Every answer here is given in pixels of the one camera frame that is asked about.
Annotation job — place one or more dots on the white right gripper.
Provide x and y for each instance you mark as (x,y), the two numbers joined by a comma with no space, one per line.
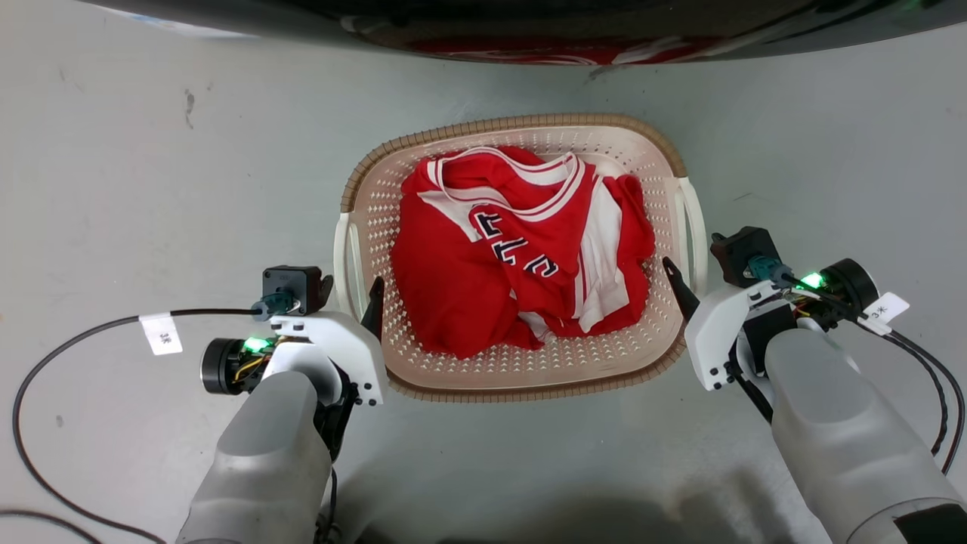
(721,332)

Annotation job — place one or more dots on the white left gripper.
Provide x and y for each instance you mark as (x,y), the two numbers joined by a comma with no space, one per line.
(340,340)

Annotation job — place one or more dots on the beige plastic laundry basket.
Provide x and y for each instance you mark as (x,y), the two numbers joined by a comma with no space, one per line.
(521,363)

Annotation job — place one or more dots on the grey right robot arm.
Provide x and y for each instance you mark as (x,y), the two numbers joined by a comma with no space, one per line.
(854,438)

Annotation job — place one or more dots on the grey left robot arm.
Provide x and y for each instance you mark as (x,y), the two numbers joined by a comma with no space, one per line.
(264,461)

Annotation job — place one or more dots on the red and white jersey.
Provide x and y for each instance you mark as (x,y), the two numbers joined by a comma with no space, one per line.
(461,295)

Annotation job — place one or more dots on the dark glossy washing machine door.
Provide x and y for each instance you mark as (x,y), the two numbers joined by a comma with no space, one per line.
(529,26)

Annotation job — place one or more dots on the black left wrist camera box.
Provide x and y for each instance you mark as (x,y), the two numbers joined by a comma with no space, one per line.
(291,285)

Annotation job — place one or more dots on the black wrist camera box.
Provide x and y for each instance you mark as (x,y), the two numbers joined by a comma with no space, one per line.
(291,285)
(744,249)

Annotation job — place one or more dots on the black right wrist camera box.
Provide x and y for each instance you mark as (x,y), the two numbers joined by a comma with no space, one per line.
(744,249)

